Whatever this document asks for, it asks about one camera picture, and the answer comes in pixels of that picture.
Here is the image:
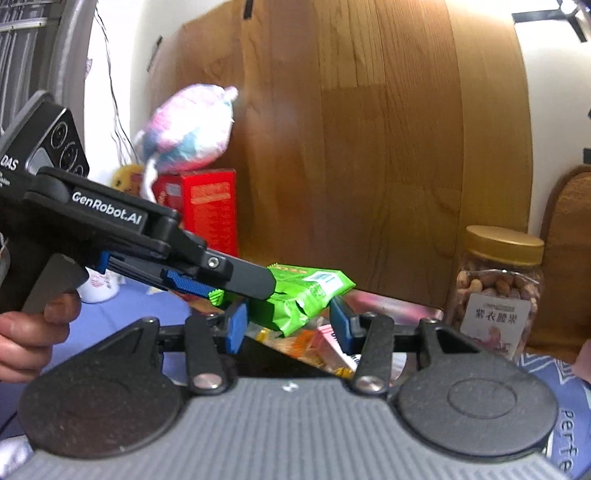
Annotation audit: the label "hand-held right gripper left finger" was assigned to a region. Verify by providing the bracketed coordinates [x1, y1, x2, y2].
[134, 302, 252, 396]

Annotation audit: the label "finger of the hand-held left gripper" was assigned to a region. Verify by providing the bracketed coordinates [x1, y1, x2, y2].
[185, 231, 277, 302]
[99, 251, 227, 301]

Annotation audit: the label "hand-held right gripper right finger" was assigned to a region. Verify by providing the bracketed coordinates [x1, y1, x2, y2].
[330, 295, 458, 396]

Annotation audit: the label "pink long snack packet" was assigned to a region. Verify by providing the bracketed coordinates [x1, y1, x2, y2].
[313, 324, 359, 371]

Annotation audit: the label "green snack packet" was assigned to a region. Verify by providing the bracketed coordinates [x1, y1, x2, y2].
[210, 263, 356, 337]

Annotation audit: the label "person's left hand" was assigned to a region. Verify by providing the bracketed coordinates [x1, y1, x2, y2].
[0, 292, 82, 384]

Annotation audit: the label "yellow plush toy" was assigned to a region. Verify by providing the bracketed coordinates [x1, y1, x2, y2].
[113, 164, 145, 195]

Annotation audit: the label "white enamel mug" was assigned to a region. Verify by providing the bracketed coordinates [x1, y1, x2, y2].
[78, 270, 122, 304]

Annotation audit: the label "red gift box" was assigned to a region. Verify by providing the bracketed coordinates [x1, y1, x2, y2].
[154, 168, 239, 259]

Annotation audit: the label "pastel plush toy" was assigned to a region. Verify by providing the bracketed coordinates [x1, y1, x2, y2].
[134, 83, 239, 204]

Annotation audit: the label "clear nut jar gold lid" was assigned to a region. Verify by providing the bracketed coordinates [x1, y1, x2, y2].
[445, 225, 546, 361]

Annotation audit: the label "grey curtain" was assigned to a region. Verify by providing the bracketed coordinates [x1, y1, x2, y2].
[0, 0, 99, 136]

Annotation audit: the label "wooden headboard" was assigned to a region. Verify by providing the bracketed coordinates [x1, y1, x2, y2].
[147, 0, 534, 308]

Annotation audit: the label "blue printed bed sheet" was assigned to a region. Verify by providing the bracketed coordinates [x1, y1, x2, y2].
[0, 277, 591, 480]

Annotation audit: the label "brown wicker chair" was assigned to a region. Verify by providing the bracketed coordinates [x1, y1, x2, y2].
[526, 164, 591, 357]

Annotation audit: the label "thin wall cables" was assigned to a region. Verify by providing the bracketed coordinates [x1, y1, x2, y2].
[85, 0, 137, 168]

